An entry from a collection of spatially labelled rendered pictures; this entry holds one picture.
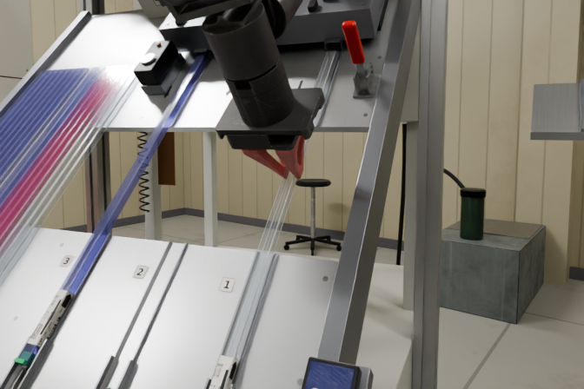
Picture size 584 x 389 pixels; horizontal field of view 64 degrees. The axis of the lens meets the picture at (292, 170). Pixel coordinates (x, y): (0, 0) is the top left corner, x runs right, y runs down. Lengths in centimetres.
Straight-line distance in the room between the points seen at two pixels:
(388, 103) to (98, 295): 39
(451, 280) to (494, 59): 166
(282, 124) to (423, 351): 56
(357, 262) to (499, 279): 224
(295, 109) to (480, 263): 227
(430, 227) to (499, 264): 184
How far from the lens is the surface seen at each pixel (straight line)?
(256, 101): 44
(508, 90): 361
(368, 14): 66
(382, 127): 54
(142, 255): 56
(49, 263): 64
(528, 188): 338
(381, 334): 90
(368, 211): 47
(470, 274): 270
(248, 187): 479
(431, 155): 81
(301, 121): 45
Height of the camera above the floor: 99
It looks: 5 degrees down
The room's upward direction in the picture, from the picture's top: straight up
